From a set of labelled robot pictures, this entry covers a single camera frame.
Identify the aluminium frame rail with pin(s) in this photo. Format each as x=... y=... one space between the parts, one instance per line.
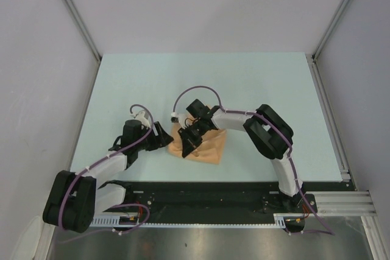
x=330 y=121

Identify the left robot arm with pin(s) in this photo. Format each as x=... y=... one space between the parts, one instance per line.
x=75 y=198

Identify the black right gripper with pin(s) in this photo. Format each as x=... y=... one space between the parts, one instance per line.
x=189 y=144

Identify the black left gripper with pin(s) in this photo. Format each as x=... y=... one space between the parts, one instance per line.
x=160 y=140

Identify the right aluminium corner post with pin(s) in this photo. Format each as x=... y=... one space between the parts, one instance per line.
x=334 y=22

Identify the left aluminium corner post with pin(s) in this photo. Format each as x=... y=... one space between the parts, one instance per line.
x=82 y=28

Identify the white slotted cable duct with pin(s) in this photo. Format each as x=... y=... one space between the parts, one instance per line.
x=115 y=220

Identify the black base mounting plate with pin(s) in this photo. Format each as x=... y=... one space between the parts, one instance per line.
x=222 y=203

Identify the peach satin napkin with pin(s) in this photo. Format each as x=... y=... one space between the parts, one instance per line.
x=213 y=141

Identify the aluminium corner post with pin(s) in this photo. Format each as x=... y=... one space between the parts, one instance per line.
x=82 y=28
x=334 y=22

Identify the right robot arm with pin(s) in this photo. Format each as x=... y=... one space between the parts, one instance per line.
x=269 y=133

